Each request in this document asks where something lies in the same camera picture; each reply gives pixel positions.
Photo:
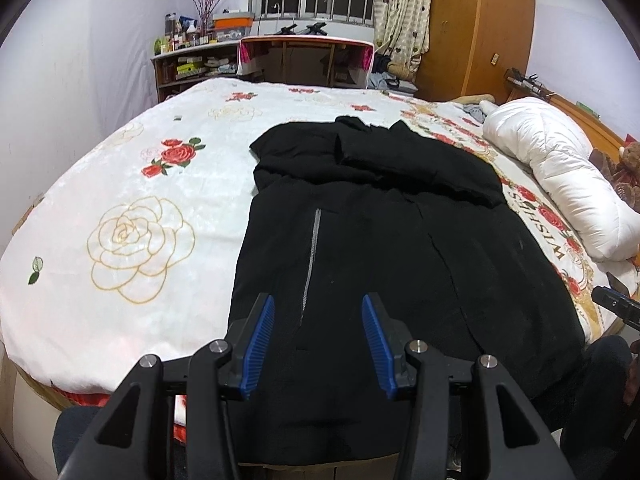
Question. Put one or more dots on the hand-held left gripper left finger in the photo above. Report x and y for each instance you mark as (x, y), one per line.
(257, 345)

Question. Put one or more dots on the bed with floral white cover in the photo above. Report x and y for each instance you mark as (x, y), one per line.
(125, 170)

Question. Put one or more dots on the cluster of bottles and jars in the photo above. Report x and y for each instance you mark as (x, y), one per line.
(180, 35)

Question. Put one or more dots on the wooden headboard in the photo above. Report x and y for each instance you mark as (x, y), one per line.
(585, 115)

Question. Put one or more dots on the wooden desk with pink sides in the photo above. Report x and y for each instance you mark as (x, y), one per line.
(300, 60)

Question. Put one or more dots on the white puffy duvet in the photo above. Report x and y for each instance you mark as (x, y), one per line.
(560, 170)

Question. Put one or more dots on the black long coat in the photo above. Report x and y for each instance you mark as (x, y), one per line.
(375, 240)

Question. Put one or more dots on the pile of clothes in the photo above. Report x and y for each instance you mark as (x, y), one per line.
(392, 72)

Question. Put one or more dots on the black items on headboard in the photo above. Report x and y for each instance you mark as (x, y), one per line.
(522, 80)

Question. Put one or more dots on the person's right leg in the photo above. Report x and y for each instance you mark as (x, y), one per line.
(595, 400)

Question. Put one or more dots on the grey crumpled cloth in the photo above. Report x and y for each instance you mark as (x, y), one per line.
(474, 112)

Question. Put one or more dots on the wooden corner shelf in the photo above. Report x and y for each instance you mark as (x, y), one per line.
(165, 80)

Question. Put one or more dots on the dark flat object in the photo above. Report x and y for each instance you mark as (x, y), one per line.
(618, 282)

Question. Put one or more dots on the wooden wardrobe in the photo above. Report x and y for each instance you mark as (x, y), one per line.
(475, 25)

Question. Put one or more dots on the person's right hand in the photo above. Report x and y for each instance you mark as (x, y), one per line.
(632, 375)

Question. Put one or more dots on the heart patterned curtain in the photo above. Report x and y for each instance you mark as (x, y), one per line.
(400, 15)

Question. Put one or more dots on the black clamp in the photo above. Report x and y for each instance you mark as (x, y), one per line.
(291, 30)
(316, 28)

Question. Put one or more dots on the brown teddy bear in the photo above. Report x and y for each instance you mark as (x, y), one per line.
(622, 165)

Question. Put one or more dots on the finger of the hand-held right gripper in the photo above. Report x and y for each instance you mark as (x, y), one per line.
(615, 300)

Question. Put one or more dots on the pink flower branches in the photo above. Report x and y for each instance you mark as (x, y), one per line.
(205, 0)

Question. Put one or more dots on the orange storage box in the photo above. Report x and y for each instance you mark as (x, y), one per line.
(232, 22)

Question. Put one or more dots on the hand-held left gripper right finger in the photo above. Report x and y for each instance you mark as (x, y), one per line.
(377, 345)

